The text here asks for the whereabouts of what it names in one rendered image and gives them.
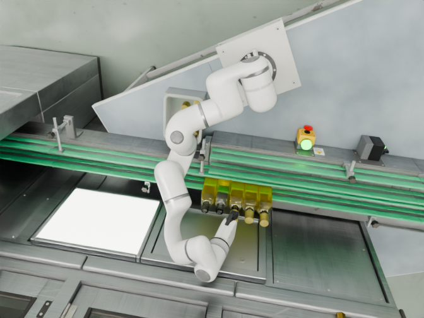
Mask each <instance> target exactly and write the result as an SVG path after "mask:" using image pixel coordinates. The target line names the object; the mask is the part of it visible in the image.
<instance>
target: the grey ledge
mask: <svg viewBox="0 0 424 318"><path fill-rule="evenodd" d="M272 208H279V209H287V210H292V211H299V212H304V213H312V214H317V215H324V216H332V217H337V218H344V219H349V220H356V221H364V222H365V223H366V225H367V223H368V221H369V220H368V215H361V214H356V213H349V212H344V211H336V210H331V209H324V208H316V207H311V206H303V205H299V204H291V203H283V202H278V201H272ZM376 221H378V223H379V226H380V227H384V228H392V229H396V230H404V231H409V232H417V233H424V224H422V223H414V222H409V221H401V220H393V219H389V218H381V217H377V218H376Z"/></svg>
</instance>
